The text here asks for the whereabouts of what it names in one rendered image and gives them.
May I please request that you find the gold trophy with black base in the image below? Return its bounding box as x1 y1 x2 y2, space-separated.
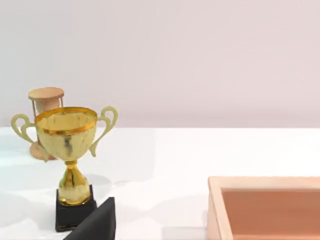
10 105 119 233

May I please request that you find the shallow salmon-coloured box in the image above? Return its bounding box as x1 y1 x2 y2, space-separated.
207 175 320 240

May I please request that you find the wooden hourglass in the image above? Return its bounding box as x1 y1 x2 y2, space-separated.
27 87 65 161

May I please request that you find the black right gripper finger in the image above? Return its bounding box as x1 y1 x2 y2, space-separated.
62 196 117 240

